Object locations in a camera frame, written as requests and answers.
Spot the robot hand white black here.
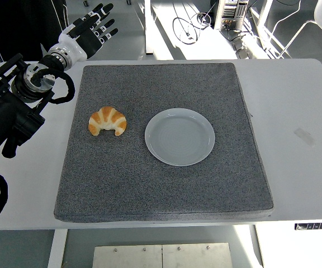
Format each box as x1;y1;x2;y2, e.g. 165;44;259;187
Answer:
58;3;119;61

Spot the croissant bread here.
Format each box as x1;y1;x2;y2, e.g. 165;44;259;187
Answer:
88;106;127;137

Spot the grey round plate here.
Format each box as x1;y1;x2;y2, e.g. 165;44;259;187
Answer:
144;108;216;167

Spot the grey metal plate with screws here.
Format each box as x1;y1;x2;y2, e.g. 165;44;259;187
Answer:
92;242;233;268

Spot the person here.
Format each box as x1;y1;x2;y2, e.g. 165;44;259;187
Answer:
0;0;68;63

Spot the computer tower case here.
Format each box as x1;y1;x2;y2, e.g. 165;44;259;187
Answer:
214;0;248;31

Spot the grey speckled mat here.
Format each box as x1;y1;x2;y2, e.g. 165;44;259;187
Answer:
54;63;274;223

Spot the grey power strip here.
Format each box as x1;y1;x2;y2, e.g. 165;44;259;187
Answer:
232;39;251;59

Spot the white table leg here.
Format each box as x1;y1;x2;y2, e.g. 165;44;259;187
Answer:
48;229;68;268

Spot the clear tape piece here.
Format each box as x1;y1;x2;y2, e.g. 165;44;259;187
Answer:
293;127;317;147

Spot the table control panel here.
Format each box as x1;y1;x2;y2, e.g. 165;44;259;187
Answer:
294;222;322;231

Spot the white desk post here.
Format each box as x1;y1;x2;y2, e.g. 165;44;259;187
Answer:
144;0;154;55

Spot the black cable loop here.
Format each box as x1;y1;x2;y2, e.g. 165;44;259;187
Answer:
172;12;215;45

